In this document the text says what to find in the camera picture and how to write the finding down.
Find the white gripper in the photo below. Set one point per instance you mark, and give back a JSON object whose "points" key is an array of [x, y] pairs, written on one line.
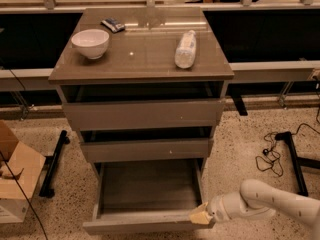
{"points": [[217, 208]]}

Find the black table leg behind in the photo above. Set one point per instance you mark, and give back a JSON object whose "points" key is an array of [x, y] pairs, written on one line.
{"points": [[239, 104]]}

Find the white ceramic bowl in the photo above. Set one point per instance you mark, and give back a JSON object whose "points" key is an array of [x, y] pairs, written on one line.
{"points": [[91, 43]]}

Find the grey top drawer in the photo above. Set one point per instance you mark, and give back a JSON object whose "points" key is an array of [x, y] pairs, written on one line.
{"points": [[144, 114]]}

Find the black left stand leg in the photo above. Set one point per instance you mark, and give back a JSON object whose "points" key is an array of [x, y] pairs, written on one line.
{"points": [[52, 162]]}

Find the clear plastic water bottle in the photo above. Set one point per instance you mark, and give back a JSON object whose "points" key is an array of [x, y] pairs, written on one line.
{"points": [[186, 50]]}

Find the grey bottom drawer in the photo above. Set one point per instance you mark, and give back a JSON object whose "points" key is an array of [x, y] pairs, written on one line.
{"points": [[146, 196]]}

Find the grey drawer cabinet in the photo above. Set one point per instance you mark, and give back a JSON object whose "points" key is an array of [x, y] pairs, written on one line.
{"points": [[139, 64]]}

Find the grey drawer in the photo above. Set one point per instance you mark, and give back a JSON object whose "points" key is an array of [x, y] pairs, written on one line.
{"points": [[144, 114], [147, 144], [146, 196]]}

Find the grey middle drawer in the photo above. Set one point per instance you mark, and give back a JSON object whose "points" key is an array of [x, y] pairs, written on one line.
{"points": [[147, 144]]}

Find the open cardboard box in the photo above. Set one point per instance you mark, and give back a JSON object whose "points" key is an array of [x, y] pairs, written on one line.
{"points": [[20, 170]]}

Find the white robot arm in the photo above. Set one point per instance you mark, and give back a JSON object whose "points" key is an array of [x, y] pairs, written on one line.
{"points": [[257, 200]]}

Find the black stand leg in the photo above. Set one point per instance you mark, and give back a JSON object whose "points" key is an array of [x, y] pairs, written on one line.
{"points": [[52, 162], [297, 162]]}

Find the black right stand leg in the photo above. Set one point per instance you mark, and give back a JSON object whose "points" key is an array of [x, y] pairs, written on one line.
{"points": [[297, 162]]}

